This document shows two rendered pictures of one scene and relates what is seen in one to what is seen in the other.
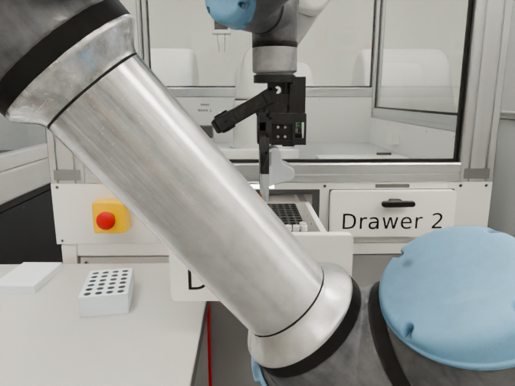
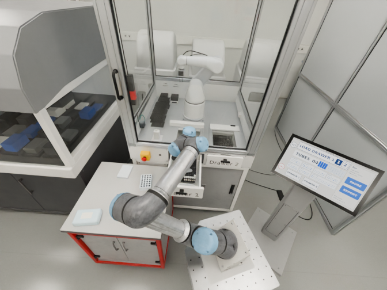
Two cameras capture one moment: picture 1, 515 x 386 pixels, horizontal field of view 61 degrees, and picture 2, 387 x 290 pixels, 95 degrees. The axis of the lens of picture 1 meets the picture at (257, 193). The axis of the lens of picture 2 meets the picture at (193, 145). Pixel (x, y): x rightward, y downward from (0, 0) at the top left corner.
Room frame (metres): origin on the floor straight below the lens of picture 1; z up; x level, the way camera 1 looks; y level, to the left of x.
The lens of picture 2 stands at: (-0.04, -0.08, 1.91)
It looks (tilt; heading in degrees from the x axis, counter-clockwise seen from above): 41 degrees down; 2
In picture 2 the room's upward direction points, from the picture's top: 4 degrees clockwise
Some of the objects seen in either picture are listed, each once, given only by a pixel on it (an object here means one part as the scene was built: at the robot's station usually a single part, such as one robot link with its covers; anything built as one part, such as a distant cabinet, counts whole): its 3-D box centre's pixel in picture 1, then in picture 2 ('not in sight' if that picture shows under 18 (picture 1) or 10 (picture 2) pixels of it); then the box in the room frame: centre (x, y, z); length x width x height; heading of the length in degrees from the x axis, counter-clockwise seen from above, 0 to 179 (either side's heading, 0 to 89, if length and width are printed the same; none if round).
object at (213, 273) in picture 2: not in sight; (214, 268); (0.37, -0.29, 0.38); 0.30 x 0.30 x 0.76; 22
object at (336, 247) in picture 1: (260, 266); (181, 191); (0.66, -0.01, 0.87); 0.29 x 0.02 x 0.11; 91
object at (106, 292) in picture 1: (108, 290); (145, 182); (0.77, 0.28, 0.78); 0.12 x 0.08 x 0.04; 11
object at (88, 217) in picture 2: not in sight; (87, 217); (0.46, 0.57, 0.78); 0.15 x 0.10 x 0.04; 100
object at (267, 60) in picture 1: (274, 63); not in sight; (0.77, -0.03, 1.20); 0.08 x 0.08 x 0.05
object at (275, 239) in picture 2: not in sight; (286, 213); (0.79, -0.90, 0.51); 0.50 x 0.45 x 1.02; 145
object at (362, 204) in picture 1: (391, 213); (224, 161); (0.99, -0.31, 0.87); 0.29 x 0.02 x 0.11; 91
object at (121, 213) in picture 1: (110, 216); (145, 156); (0.96, 0.33, 0.88); 0.07 x 0.05 x 0.07; 91
